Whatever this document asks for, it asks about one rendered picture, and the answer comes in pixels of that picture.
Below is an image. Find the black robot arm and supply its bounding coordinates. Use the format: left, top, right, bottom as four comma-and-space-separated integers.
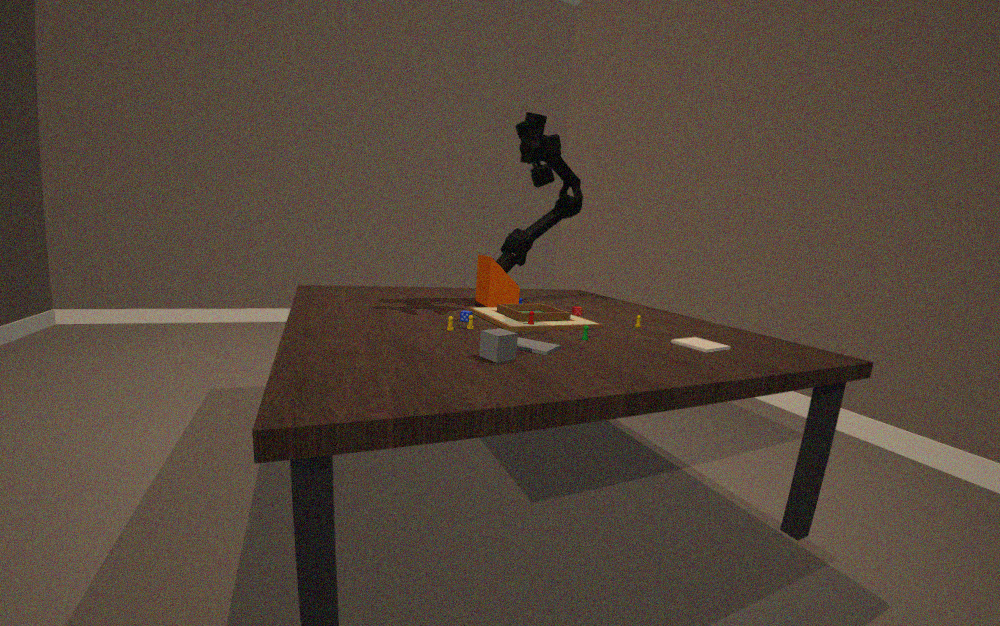
496, 112, 583, 273

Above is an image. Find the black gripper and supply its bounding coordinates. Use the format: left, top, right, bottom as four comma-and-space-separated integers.
516, 118, 554, 188

